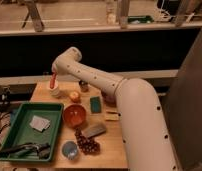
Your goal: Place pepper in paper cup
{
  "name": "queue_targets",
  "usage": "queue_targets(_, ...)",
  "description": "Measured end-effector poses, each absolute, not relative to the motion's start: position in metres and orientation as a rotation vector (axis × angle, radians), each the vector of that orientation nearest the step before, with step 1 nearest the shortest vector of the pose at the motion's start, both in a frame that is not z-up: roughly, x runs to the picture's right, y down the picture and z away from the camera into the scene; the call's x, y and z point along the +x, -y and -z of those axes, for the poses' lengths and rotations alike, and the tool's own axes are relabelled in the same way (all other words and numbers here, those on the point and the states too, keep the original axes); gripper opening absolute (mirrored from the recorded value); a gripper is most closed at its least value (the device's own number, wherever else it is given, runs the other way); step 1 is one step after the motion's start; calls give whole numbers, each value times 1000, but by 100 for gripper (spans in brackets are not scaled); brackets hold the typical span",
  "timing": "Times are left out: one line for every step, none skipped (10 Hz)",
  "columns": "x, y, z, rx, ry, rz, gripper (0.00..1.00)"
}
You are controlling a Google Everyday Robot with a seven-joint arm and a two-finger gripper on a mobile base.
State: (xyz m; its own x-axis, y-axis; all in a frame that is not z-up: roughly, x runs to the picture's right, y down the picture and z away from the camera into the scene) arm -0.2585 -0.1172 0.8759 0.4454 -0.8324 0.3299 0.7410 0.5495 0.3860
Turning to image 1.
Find small blue cup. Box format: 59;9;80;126
62;141;78;160

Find dark tools in tray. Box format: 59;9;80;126
0;142;50;159

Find green plastic tray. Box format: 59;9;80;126
0;102;64;162

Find green sponge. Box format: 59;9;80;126
90;97;101;113

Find black cables at left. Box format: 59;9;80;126
0;87;12;148

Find bunch of dark grapes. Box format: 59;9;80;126
75;130;100;155

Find yellow apple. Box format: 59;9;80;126
69;91;81;103

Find white folded cloth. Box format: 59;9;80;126
30;116;51;132

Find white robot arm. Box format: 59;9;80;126
52;47;178;171

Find orange bowl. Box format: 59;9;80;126
62;104;86;128

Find white paper cup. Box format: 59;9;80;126
49;84;60;98

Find small wooden block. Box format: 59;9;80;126
104;111;119;121

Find grey rectangular block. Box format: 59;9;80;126
83;123;106;138

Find grey panel at right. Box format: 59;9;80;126
163;29;202;171

